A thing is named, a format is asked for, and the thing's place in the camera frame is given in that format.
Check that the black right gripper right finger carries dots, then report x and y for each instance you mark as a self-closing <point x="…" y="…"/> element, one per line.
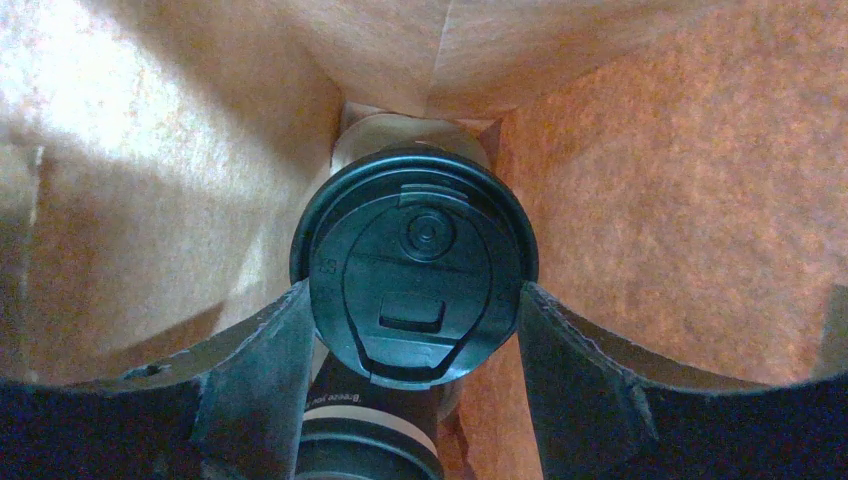
<point x="603" y="407"/>

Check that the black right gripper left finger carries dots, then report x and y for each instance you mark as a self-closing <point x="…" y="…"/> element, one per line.
<point x="229" y="407"/>

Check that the black paper coffee cup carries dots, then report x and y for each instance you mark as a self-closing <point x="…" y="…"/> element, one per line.
<point x="353" y="429"/>

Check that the black cup lid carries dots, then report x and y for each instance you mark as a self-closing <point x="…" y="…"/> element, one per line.
<point x="415" y="259"/>

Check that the brown paper bag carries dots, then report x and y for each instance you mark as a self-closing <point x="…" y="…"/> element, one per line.
<point x="683" y="165"/>

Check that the single brown cup carrier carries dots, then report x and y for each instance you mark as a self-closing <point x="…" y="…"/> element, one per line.
<point x="365" y="134"/>

